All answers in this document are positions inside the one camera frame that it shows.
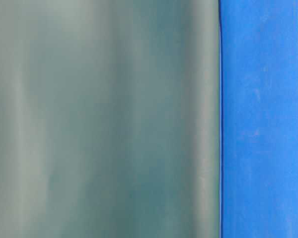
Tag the green backdrop curtain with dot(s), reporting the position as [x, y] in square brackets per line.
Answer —
[109, 119]

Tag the blue table cloth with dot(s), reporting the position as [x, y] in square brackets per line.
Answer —
[259, 117]

